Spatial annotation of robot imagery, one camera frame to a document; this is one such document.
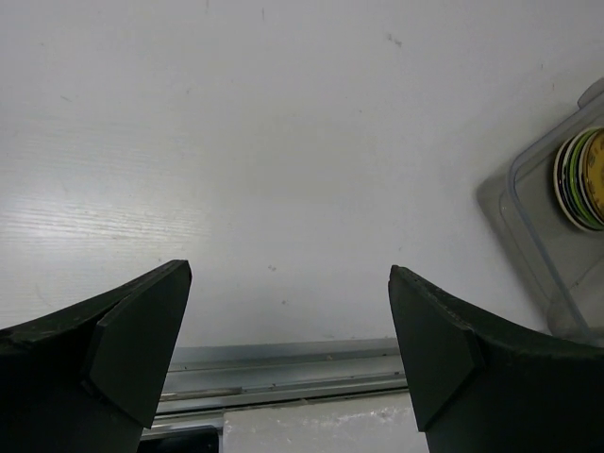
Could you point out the small cream plate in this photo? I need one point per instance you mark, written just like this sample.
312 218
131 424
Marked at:
557 179

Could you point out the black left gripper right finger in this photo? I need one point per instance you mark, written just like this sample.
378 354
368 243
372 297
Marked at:
480 383

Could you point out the clear plastic bin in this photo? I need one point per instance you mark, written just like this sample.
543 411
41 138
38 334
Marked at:
560 263

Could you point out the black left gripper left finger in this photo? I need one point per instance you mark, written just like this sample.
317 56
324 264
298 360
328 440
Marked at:
88 378

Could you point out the aluminium table rail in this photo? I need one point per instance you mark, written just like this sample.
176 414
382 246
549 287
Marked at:
204 383

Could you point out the white front cover panel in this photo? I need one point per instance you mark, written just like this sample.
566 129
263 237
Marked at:
383 423

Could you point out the cream plate with dark patch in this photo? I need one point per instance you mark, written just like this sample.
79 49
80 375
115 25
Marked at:
587 174

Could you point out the lime green plate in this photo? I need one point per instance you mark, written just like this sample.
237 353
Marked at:
578 201

